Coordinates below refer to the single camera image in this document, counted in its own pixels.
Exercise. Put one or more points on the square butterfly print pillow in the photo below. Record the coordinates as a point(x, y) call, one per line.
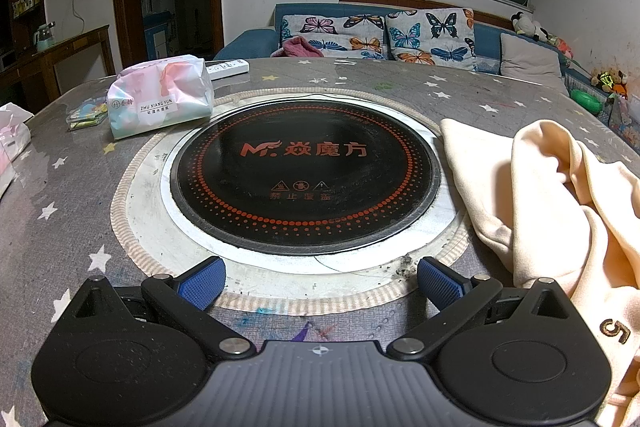
point(430, 37)

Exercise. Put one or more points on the plush toy with yellow vest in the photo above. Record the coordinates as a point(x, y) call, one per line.
point(607, 81)

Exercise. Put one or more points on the cream pants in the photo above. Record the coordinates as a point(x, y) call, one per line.
point(550, 207)

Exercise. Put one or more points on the round black induction cooktop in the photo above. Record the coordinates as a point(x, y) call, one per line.
point(300, 187)

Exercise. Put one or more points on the grey star tablecloth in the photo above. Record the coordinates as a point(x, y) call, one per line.
point(75, 207)

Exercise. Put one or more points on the white remote control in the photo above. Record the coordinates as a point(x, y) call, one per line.
point(227, 68)

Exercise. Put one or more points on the wide butterfly print pillow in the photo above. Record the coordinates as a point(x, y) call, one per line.
point(330, 32)

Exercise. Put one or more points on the green bowl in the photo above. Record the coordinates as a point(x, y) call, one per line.
point(585, 101)

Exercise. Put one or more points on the plain grey pillow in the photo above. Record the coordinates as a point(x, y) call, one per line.
point(530, 59)

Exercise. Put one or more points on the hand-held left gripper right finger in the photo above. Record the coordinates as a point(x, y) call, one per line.
point(440, 283)

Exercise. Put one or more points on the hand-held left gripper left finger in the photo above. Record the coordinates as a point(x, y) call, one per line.
point(202, 283)

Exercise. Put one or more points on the black white plush toy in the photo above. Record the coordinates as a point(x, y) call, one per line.
point(527, 26)

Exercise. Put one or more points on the glass kettle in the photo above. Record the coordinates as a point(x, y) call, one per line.
point(44, 38)

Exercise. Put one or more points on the pink white tissue pack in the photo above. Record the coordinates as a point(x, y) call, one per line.
point(160, 102)
point(10, 142)

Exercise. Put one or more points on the pink cloth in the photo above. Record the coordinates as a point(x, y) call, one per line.
point(300, 47)

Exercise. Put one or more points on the blue sofa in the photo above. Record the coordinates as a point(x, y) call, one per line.
point(250, 39)

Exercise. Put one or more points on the small clear plastic box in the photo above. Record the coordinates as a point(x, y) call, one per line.
point(87, 114)

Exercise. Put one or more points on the wooden sideboard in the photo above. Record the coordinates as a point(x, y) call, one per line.
point(65, 57)

